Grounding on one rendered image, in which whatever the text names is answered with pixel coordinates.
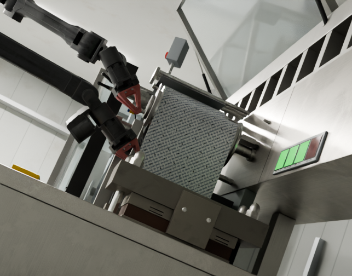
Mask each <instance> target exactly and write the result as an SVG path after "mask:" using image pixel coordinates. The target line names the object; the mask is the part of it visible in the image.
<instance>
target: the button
mask: <svg viewBox="0 0 352 276"><path fill-rule="evenodd" d="M12 169H14V170H16V171H19V172H21V173H23V174H25V175H28V176H30V177H32V178H34V179H37V180H40V175H38V174H36V173H34V172H31V171H29V170H27V169H25V168H22V167H20V166H18V165H16V164H13V166H12Z"/></svg>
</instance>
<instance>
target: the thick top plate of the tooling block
mask: <svg viewBox="0 0 352 276"><path fill-rule="evenodd" d="M105 189H107V190H110V191H112V192H114V193H115V192H116V190H117V189H118V190H121V191H123V192H125V194H124V197H125V196H127V195H128V194H130V193H131V192H134V193H136V194H138V195H141V196H143V197H145V198H147V199H150V200H152V201H154V202H156V203H158V204H161V205H163V206H165V207H167V208H170V209H172V210H175V207H176V205H177V203H178V200H179V198H180V195H181V193H182V191H184V190H185V191H187V192H189V193H192V194H194V195H196V196H198V197H201V198H203V199H205V200H208V201H210V202H212V203H214V204H216V205H219V206H221V209H220V212H219V214H218V217H217V220H216V222H215V225H214V228H215V229H217V230H219V231H222V232H224V233H227V234H229V235H231V236H233V237H235V238H238V241H237V242H238V243H240V247H239V248H262V245H263V242H264V239H265V237H266V234H267V231H268V228H269V225H267V224H265V223H263V222H261V221H259V220H256V219H254V218H251V217H249V216H247V215H245V214H243V213H240V212H238V211H236V210H234V209H232V208H229V207H227V206H225V205H223V204H220V203H218V202H216V201H214V200H212V199H209V198H207V197H205V196H203V195H201V194H198V193H196V192H193V191H191V190H190V189H187V188H185V187H182V186H180V185H178V184H176V183H174V182H171V181H169V180H167V179H165V178H163V177H160V176H158V175H156V174H154V173H152V172H149V171H147V170H145V169H143V168H140V167H138V166H136V165H133V164H131V163H129V162H127V161H125V160H121V161H120V162H119V163H118V164H117V165H116V167H115V168H114V169H113V172H112V174H111V177H110V178H109V181H108V183H107V186H106V188H105Z"/></svg>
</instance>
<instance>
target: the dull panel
mask: <svg viewBox="0 0 352 276"><path fill-rule="evenodd" d="M256 194H257V193H256V192H253V191H251V190H249V189H247V188H245V189H241V190H239V191H235V192H232V193H228V194H225V195H222V197H224V198H226V199H229V200H231V201H233V202H234V203H233V206H232V209H234V210H236V211H238V209H239V208H240V207H241V206H243V205H244V206H246V207H247V209H248V210H249V208H250V206H251V204H253V202H254V200H255V197H256Z"/></svg>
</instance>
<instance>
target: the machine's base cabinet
mask: <svg viewBox="0 0 352 276"><path fill-rule="evenodd" d="M0 276H213V275H211V274H209V273H206V272H203V271H201V270H199V269H197V268H194V267H192V266H190V265H188V264H185V263H183V262H181V261H178V260H176V259H174V258H171V257H169V256H166V255H164V254H162V253H160V252H157V251H155V250H153V249H150V248H148V247H146V246H144V245H141V244H139V243H137V242H134V241H132V240H130V239H127V238H125V237H122V236H121V235H118V234H116V233H113V232H111V231H109V230H106V229H104V228H102V227H100V226H97V225H95V224H93V223H90V222H88V221H86V220H83V219H81V218H79V217H76V216H74V215H72V214H69V213H67V212H65V211H62V210H60V209H58V208H56V207H53V206H51V205H49V204H46V203H44V202H42V201H40V200H37V199H35V198H32V197H30V196H28V195H25V194H23V193H21V192H18V191H16V190H14V189H12V188H9V187H7V186H5V185H2V184H0Z"/></svg>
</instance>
